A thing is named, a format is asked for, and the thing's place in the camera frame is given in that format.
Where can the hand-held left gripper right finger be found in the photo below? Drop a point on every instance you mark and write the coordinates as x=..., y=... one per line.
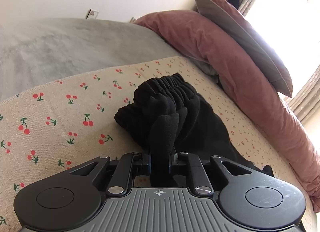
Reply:
x=170, y=165

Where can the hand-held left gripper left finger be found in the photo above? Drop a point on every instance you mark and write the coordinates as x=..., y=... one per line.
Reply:
x=149, y=165

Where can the black pants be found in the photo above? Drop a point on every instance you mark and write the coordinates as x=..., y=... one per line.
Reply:
x=175, y=111

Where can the cherry print bed cloth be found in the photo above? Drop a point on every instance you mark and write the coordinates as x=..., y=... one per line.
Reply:
x=62, y=121

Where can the pink duvet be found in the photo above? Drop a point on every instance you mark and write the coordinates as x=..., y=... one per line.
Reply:
x=200, y=39

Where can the grey bed sheet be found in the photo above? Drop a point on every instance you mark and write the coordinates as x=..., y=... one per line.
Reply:
x=62, y=46

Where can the pink pillow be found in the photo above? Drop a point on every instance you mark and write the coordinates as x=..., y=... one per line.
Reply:
x=237, y=29

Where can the bright window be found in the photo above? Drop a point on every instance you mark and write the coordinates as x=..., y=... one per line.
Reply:
x=287, y=21

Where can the white wall socket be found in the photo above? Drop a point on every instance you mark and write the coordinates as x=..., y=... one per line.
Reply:
x=92, y=14

